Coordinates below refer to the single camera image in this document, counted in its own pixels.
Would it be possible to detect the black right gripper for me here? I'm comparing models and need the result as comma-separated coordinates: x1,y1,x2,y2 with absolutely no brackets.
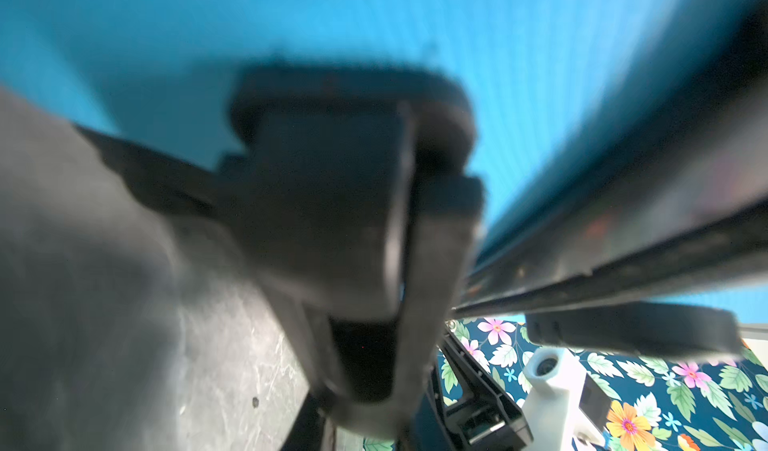
440,327,533,451

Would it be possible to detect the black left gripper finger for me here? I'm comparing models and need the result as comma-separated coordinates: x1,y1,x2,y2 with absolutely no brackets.
280,394,336,451

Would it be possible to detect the blue hard-shell suitcase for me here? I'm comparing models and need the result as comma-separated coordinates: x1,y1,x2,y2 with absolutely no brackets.
0,0,768,440

